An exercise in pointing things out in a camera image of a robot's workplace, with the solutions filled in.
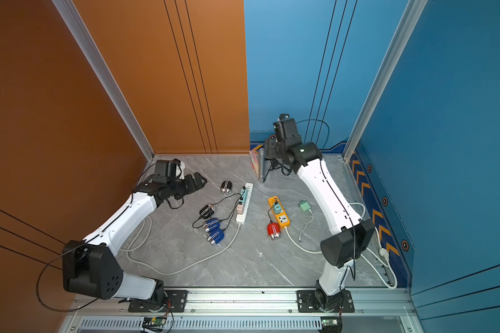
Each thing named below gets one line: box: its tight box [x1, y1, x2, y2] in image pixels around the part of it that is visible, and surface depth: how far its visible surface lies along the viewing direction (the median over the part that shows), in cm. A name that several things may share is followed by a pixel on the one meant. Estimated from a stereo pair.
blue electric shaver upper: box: [202, 217, 221, 233], surface depth 93 cm
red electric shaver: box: [266, 222, 281, 240], surface depth 90 cm
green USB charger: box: [298, 199, 312, 213], surface depth 98 cm
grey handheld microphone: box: [258, 147, 265, 183], surface depth 118 cm
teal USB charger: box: [272, 202, 283, 213], surface depth 92 cm
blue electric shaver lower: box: [207, 228, 225, 245], surface depth 88 cm
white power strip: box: [236, 183, 254, 225], surface depth 96 cm
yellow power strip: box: [268, 195, 291, 229], surface depth 93 cm
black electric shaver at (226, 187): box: [220, 180, 232, 195], surface depth 104 cm
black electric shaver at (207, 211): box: [199, 203, 216, 220], surface depth 96 cm
